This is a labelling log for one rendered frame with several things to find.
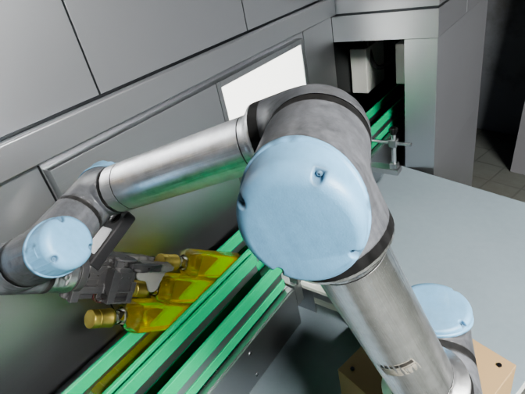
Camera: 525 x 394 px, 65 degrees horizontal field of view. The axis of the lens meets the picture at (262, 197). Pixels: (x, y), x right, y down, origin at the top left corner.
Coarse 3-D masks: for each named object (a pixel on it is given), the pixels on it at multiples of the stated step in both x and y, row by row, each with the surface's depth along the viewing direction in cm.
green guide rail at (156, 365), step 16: (240, 272) 97; (256, 272) 103; (224, 288) 94; (240, 288) 99; (208, 304) 90; (224, 304) 95; (192, 320) 87; (208, 320) 91; (176, 336) 84; (192, 336) 88; (160, 352) 81; (176, 352) 85; (192, 352) 89; (144, 368) 78; (160, 368) 82; (176, 368) 85; (128, 384) 76; (144, 384) 79; (160, 384) 83
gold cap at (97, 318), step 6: (90, 312) 74; (96, 312) 74; (102, 312) 75; (108, 312) 76; (114, 312) 77; (84, 318) 75; (90, 318) 74; (96, 318) 73; (102, 318) 75; (108, 318) 75; (114, 318) 76; (90, 324) 74; (96, 324) 74; (102, 324) 75; (108, 324) 76
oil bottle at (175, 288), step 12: (168, 276) 86; (180, 276) 90; (168, 288) 85; (180, 288) 87; (192, 288) 90; (204, 288) 93; (156, 300) 86; (168, 300) 85; (180, 300) 88; (192, 300) 91
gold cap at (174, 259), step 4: (156, 256) 86; (160, 256) 85; (164, 256) 85; (168, 256) 86; (172, 256) 87; (176, 256) 88; (156, 260) 86; (160, 260) 85; (164, 260) 84; (168, 260) 85; (172, 260) 86; (176, 260) 87; (172, 264) 86; (176, 264) 87; (176, 268) 87
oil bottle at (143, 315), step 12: (132, 300) 82; (144, 300) 84; (132, 312) 79; (144, 312) 80; (156, 312) 83; (168, 312) 86; (180, 312) 89; (120, 324) 80; (132, 324) 79; (144, 324) 81; (156, 324) 84; (168, 324) 86
